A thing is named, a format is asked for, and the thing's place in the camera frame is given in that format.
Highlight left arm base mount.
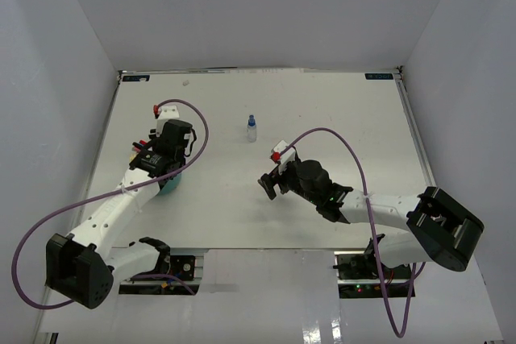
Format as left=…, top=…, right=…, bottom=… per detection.
left=119, top=255, right=204, bottom=296

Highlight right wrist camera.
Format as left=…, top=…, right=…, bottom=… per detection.
left=270, top=140, right=297, bottom=175

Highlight blue corner label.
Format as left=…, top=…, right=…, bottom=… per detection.
left=122, top=75, right=150, bottom=82
left=364, top=73, right=393, bottom=81

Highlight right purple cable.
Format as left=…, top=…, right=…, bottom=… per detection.
left=280, top=126, right=427, bottom=339

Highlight left blue corner label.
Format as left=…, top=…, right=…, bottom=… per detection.
left=122, top=75, right=150, bottom=82

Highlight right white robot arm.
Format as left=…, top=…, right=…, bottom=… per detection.
left=258, top=160, right=485, bottom=279

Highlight right blue corner label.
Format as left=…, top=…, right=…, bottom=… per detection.
left=364, top=73, right=393, bottom=81

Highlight teal round desk organizer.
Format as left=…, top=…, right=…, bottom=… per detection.
left=158, top=173, right=181, bottom=196

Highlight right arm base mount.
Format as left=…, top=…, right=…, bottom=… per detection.
left=333, top=252, right=411, bottom=299

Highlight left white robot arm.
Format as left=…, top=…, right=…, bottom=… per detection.
left=46, top=119, right=197, bottom=309

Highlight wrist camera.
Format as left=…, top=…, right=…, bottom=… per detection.
left=153, top=106, right=180, bottom=132
left=270, top=140, right=297, bottom=175

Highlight blue cap spray bottle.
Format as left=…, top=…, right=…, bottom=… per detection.
left=247, top=114, right=257, bottom=143

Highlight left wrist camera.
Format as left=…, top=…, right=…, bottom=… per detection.
left=153, top=106, right=180, bottom=132

